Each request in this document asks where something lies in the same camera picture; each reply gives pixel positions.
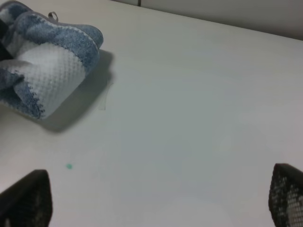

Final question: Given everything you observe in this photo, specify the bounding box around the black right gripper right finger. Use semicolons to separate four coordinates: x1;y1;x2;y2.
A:
268;163;303;227

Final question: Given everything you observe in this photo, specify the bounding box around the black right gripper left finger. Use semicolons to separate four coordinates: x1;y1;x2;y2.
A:
0;169;53;227

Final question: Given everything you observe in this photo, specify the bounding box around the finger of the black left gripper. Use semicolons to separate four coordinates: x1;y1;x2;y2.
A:
0;20;13;61

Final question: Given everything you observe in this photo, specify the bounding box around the blue white striped towel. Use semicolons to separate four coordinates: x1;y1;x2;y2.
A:
0;0;103;119

